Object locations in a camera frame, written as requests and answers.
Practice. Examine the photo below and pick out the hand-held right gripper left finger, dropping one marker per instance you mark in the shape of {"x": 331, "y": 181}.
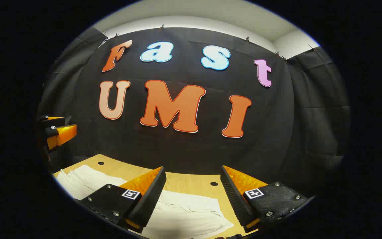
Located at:
{"x": 151, "y": 199}

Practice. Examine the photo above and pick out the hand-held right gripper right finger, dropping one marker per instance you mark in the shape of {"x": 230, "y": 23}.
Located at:
{"x": 234, "y": 199}

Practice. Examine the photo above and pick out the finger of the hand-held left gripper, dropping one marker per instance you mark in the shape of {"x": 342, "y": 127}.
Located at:
{"x": 55, "y": 121}
{"x": 63, "y": 134}

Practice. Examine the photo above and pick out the white jeans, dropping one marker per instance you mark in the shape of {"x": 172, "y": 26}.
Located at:
{"x": 184, "y": 215}

